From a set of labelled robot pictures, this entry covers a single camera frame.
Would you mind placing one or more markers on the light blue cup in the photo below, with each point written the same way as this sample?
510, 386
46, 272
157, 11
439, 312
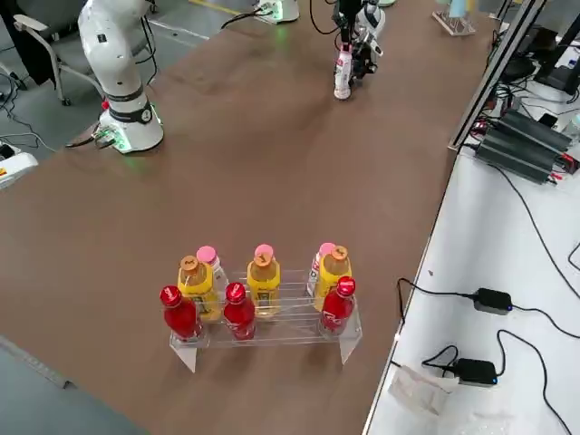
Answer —
457, 6

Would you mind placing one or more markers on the clear plastic bag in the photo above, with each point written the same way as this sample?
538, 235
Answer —
419, 387

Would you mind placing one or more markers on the black monitor stand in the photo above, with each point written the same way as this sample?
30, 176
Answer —
559, 77

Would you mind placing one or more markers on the black finned power supply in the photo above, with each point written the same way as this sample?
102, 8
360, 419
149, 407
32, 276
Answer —
516, 156
534, 129

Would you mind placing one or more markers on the black smartphone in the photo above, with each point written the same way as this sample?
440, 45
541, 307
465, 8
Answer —
548, 120

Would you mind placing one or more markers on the clear acrylic stepped shelf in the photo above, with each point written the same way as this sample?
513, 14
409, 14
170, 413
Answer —
281, 335

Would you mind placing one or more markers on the light green plate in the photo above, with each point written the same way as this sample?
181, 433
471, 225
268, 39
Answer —
383, 2

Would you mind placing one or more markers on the black power adapter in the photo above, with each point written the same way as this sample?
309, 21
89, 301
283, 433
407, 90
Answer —
493, 300
476, 370

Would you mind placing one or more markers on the grey office chair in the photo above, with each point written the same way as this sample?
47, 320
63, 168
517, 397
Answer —
27, 59

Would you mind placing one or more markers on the yellow drink bottle orange cap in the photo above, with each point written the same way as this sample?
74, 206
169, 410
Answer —
263, 283
334, 272
196, 283

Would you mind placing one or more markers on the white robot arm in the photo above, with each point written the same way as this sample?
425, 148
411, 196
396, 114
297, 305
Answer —
113, 68
283, 9

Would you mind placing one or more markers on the yellow cup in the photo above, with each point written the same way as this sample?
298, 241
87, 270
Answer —
471, 3

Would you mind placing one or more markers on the red drink bottle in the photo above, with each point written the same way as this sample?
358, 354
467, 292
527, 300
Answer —
337, 310
181, 317
239, 317

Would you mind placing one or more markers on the white box device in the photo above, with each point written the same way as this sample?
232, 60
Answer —
16, 167

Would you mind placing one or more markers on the aluminium frame post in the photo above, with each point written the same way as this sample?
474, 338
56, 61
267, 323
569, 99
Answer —
496, 77

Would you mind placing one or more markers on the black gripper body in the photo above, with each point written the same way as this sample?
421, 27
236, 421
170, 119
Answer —
350, 5
368, 61

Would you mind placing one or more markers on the white drink bottle pink label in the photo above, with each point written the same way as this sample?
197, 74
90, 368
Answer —
322, 250
343, 77
206, 254
267, 249

